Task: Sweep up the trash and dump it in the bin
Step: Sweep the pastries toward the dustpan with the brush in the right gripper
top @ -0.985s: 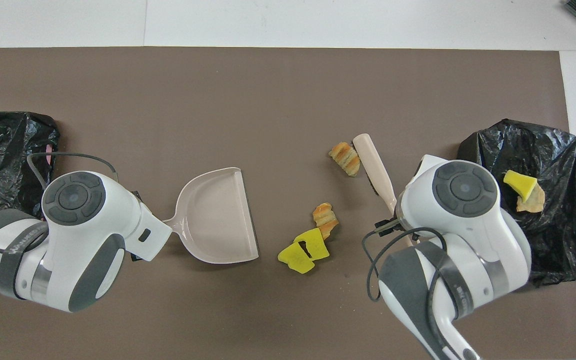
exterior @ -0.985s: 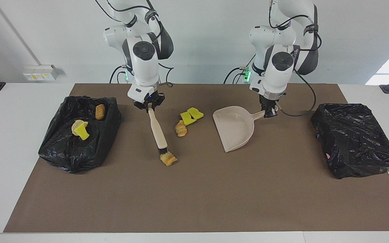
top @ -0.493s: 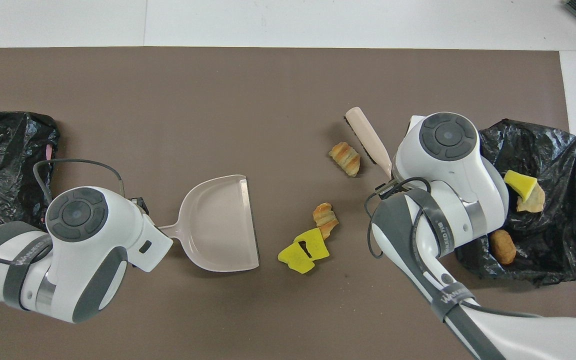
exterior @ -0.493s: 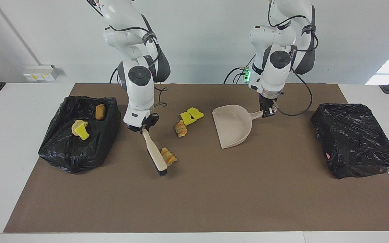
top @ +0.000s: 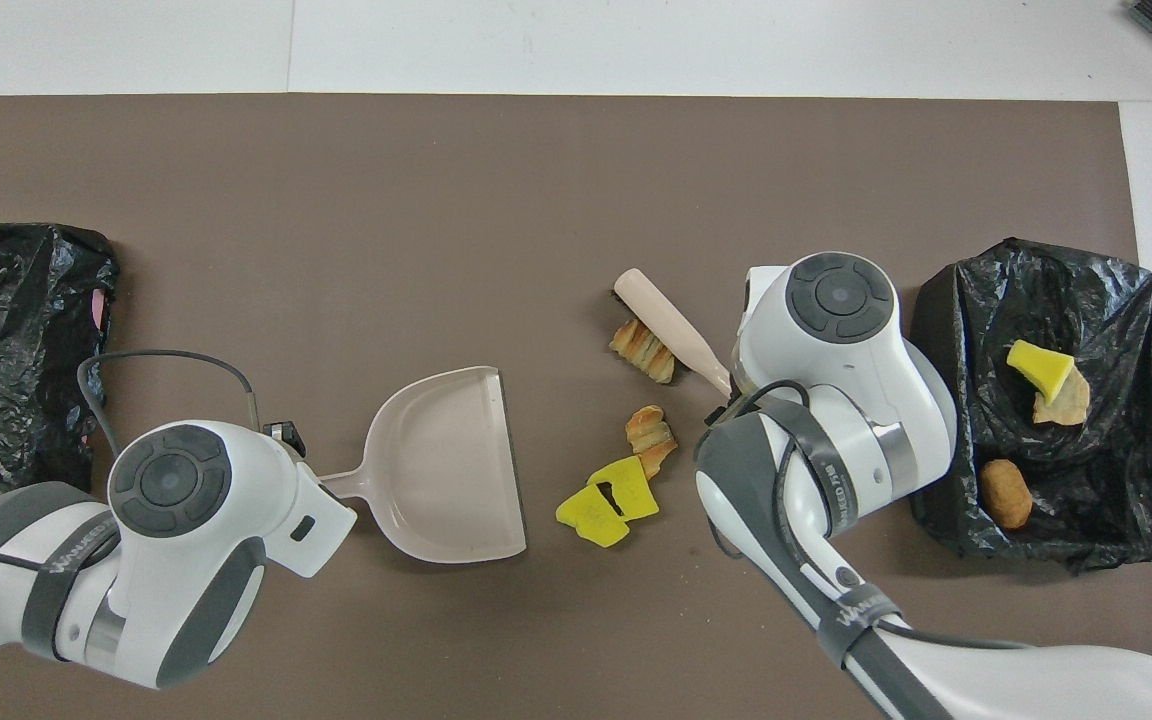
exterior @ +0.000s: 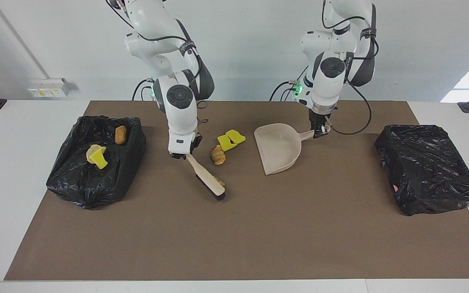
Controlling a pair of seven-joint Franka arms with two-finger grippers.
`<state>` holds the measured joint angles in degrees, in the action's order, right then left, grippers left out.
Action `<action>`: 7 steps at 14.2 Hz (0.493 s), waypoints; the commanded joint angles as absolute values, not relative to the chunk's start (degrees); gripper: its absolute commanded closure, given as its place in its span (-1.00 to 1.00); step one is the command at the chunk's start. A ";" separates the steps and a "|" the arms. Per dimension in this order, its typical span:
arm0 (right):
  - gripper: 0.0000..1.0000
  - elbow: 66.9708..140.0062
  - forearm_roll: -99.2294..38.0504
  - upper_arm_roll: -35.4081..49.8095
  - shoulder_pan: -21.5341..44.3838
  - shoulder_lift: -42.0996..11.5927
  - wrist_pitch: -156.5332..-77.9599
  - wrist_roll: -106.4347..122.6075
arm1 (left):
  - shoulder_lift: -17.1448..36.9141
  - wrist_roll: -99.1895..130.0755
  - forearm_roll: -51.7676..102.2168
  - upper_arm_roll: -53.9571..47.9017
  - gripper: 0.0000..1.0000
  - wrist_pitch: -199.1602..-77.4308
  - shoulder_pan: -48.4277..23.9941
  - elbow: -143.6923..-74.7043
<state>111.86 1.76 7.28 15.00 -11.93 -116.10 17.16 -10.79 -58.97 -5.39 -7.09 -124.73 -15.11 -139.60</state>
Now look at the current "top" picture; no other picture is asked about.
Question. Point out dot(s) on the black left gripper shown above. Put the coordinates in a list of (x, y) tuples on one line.
[(286, 437)]

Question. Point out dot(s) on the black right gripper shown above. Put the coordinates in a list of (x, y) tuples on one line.
[(726, 408)]

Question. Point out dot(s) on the striped toy croissant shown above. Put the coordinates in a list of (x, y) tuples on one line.
[(651, 437), (643, 352)]

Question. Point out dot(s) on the beige hand brush black bristles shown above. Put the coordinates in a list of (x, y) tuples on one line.
[(666, 320)]

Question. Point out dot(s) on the yellow sponge piece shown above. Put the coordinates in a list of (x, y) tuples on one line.
[(591, 517), (633, 490)]

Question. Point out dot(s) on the beige plastic dustpan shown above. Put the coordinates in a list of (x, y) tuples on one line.
[(446, 470)]

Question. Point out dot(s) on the brown croquette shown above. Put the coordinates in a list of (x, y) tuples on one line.
[(1006, 494)]

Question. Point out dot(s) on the yellow sponge wedge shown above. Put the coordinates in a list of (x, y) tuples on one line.
[(1041, 368)]

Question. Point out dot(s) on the pale bread piece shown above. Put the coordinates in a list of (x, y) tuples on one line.
[(1068, 405)]

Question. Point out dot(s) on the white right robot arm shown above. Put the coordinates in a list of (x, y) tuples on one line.
[(866, 380)]

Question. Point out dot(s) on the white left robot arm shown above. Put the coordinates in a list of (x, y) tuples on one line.
[(176, 560)]

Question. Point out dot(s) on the black bagged bin pink patch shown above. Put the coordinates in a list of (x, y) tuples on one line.
[(6, 330)]

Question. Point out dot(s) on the open black bag trash bin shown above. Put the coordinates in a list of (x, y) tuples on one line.
[(1116, 480)]

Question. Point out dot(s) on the brown table mat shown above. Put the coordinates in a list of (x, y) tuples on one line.
[(536, 200)]

